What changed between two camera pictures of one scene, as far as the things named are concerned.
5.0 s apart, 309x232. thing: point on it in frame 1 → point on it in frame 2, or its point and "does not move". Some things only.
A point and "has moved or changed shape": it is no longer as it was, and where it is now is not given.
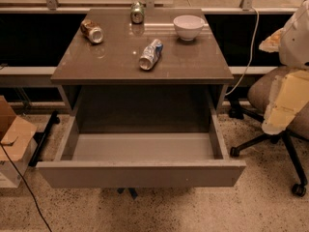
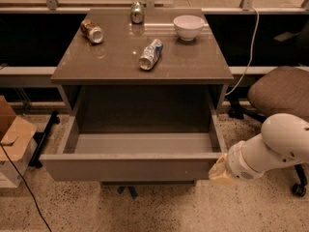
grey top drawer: (142, 151) has moved or changed shape
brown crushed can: (92, 30) does not move
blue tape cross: (131, 189) does not move
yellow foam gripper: (295, 42) → (239, 163)
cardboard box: (16, 136) does not move
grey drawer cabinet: (153, 62) does not move
